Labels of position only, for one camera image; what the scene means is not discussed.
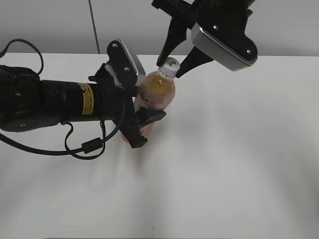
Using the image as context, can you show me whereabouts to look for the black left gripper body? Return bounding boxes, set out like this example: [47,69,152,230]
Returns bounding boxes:
[89,63,148,148]

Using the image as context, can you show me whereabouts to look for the pink peach tea bottle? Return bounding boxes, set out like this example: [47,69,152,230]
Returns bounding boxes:
[121,66,176,145]

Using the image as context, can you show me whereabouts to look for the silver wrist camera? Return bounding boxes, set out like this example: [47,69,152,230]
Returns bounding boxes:
[191,23,258,72]
[106,38,146,89]

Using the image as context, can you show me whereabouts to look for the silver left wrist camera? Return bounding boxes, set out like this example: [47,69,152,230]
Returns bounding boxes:
[106,38,146,89]

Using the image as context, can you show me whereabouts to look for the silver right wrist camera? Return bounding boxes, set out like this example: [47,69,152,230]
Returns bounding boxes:
[191,23,258,72]

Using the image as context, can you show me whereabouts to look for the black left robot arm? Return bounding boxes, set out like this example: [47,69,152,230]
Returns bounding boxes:
[0,65,147,148]

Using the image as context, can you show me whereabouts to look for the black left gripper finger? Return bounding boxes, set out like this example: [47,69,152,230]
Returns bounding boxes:
[125,79,144,98]
[136,107,166,127]

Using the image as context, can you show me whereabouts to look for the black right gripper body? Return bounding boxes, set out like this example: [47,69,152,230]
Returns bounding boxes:
[152,0,258,60]

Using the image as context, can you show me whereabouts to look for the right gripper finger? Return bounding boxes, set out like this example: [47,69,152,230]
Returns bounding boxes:
[176,47,213,78]
[157,20,187,66]

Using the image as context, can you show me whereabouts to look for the black camera cable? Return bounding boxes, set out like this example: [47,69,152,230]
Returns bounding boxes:
[0,39,126,160]

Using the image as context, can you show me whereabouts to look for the white bottle cap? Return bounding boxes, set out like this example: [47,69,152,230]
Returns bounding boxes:
[159,57,180,77]

